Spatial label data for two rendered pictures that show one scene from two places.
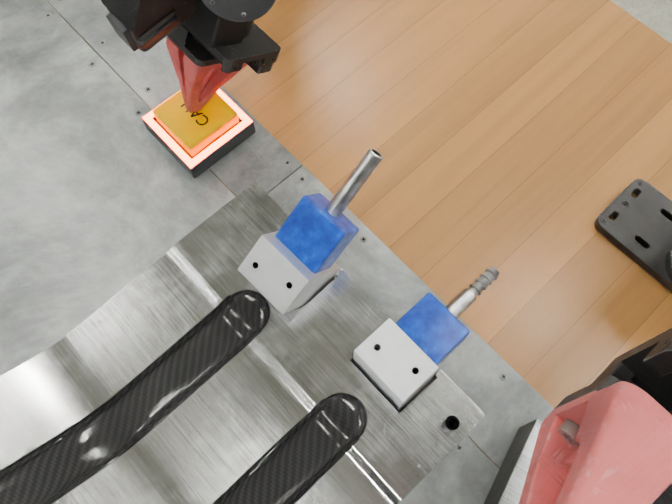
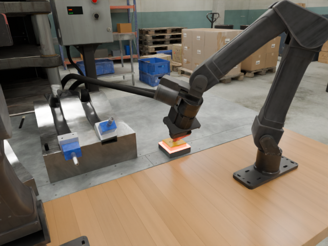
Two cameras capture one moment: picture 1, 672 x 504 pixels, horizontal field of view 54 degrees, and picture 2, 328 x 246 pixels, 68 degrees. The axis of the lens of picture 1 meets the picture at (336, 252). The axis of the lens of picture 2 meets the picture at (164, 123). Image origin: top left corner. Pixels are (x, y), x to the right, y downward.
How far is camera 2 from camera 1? 0.77 m
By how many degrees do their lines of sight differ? 73
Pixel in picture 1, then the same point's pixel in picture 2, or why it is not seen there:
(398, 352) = (68, 136)
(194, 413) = (86, 124)
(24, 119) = not seen: hidden behind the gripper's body
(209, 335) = not seen: hidden behind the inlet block
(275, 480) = (64, 132)
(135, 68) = (199, 141)
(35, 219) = (157, 128)
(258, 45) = (172, 127)
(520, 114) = (152, 228)
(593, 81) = not seen: outside the picture
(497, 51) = (190, 228)
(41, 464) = (91, 109)
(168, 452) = (82, 122)
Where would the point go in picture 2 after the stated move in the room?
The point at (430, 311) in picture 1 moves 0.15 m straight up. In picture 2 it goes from (74, 146) to (64, 92)
